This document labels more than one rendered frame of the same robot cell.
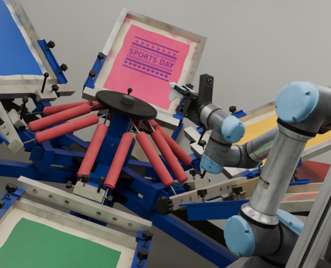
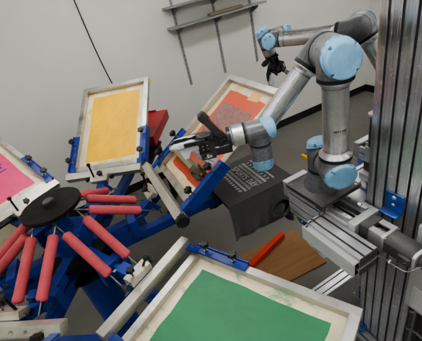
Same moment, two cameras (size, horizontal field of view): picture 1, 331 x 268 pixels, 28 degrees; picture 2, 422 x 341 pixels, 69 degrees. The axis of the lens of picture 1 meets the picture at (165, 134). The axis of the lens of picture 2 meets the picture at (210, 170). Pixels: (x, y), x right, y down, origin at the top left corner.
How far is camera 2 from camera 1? 1.65 m
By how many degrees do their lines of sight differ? 45
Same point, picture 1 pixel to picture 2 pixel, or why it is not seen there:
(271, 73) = (28, 109)
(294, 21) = (7, 69)
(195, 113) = (219, 146)
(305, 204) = not seen: hidden behind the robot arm
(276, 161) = (345, 111)
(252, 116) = (82, 134)
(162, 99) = (22, 180)
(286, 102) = (341, 63)
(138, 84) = not seen: outside the picture
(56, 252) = (204, 324)
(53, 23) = not seen: outside the picture
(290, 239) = not seen: hidden behind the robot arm
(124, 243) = (193, 264)
